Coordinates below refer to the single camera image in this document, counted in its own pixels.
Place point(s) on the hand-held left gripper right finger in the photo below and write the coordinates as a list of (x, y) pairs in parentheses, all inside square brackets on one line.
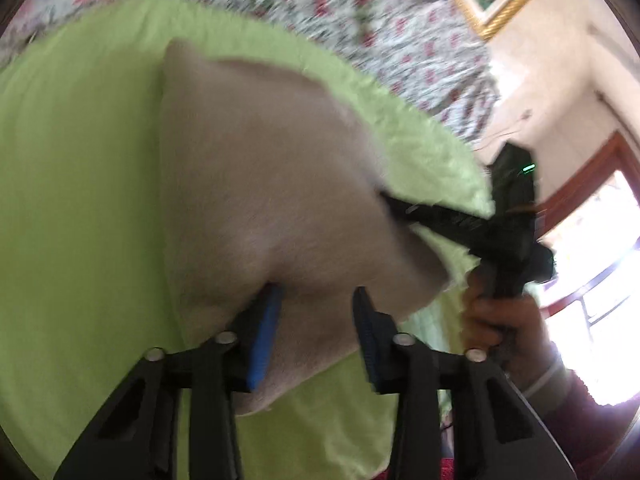
[(370, 345)]

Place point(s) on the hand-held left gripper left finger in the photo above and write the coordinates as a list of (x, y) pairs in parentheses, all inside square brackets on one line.
[(265, 340)]

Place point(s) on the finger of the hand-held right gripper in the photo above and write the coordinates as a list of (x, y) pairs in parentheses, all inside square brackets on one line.
[(440, 220)]

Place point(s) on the beige knit sweater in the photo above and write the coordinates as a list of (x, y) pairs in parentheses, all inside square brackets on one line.
[(260, 185)]

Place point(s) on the person's right hand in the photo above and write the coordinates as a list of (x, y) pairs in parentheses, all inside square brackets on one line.
[(530, 330)]

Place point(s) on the gold framed painting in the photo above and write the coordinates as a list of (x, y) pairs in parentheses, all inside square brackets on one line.
[(500, 15)]

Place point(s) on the white pink floral quilt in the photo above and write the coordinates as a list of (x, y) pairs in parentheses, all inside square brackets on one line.
[(350, 15)]

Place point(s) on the light green bed sheet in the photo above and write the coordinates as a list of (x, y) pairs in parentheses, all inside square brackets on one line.
[(75, 210)]

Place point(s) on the red wooden window frame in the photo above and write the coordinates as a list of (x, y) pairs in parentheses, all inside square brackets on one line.
[(600, 160)]

